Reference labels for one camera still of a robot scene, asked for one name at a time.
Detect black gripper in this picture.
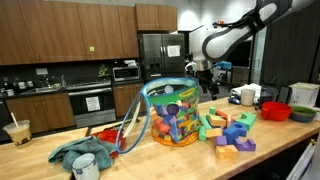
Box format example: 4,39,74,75
195,68,221,98

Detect red long foam block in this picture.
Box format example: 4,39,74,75
215,109,236,123

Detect tan wedge foam block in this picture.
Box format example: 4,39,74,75
207,114,228,128

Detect long green cylinder block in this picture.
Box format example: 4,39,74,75
198,114,214,131

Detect tan cube foam block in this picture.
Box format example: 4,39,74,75
205,127,224,140

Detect green cylinder foam block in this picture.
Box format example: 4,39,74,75
197,125,208,142

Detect blue arch foam block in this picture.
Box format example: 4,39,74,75
229,121,248,136

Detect green arch foam block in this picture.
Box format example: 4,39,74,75
234,111,258,132

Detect blue cube foam block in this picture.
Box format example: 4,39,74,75
221,125,239,145

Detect purple cube foam block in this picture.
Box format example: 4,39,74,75
213,134,228,148

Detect red notched foam block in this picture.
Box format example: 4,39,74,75
153,117,172,136

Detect orange tan foam block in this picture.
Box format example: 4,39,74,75
214,144,240,161

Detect purple arch foam block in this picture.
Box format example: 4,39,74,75
232,137,257,153

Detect blue computer mouse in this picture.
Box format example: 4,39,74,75
227,94,242,105

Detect wooden media cabinet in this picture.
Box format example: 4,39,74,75
231,66,251,86

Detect plain white cup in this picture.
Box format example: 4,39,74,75
240,88,256,107

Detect black television screen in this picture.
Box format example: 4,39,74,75
226,39,253,68

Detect white paper stack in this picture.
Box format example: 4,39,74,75
230,82,263,101

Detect white paper on refrigerator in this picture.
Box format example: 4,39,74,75
166,44,181,58

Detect stainless steel refrigerator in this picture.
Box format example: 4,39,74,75
137,33,186,83

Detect dark plastic jar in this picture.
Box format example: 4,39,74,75
258,84,278,108

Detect red plastic bowl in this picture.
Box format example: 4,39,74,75
260,101,293,122

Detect black slab device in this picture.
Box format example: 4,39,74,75
277,85,293,105

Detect white container stack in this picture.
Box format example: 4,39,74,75
122,59,138,67

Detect stainless microwave oven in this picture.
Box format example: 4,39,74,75
112,65,141,83

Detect narrow brown base cabinet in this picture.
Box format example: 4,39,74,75
112,83,143,118

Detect brown cabinets above refrigerator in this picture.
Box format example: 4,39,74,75
134,3,178,33

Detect white cardboard box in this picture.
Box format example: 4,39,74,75
287,81,320,109

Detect green plastic bowl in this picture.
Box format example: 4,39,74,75
289,105,318,124

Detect small green plant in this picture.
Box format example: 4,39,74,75
97,64,110,79

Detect white angled panel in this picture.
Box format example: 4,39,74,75
285,133,320,180

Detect white paper on oven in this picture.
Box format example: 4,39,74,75
85,96,101,113

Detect black oven range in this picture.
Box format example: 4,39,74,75
67,79,117,129

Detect teal cloth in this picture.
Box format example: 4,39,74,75
47,135,116,173

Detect white cup blue print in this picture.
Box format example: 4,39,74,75
71,153,100,180

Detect metal sink faucet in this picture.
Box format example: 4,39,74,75
40,74,52,89

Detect metal kitchen sink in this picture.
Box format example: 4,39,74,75
19,85,64,97

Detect wide brown base cabinet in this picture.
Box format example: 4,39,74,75
4,92,77,135

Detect bubble tea cup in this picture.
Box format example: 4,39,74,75
2,119,33,147

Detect white drinking straw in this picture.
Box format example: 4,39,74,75
9,112,20,129

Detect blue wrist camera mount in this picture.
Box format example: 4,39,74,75
213,60,233,71

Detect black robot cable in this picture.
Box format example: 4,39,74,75
211,5,272,32

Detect long brown wall cabinets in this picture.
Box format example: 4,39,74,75
0,0,140,67

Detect white wall plate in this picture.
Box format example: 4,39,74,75
35,67,49,77

